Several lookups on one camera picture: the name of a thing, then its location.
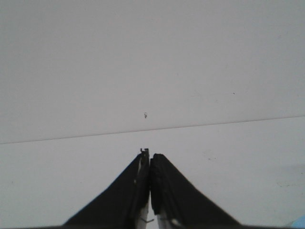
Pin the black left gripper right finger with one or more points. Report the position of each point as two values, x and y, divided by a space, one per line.
177 202

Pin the light blue round plate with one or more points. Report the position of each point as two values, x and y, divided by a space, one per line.
298 223

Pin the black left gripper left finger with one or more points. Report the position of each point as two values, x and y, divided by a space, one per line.
124 202

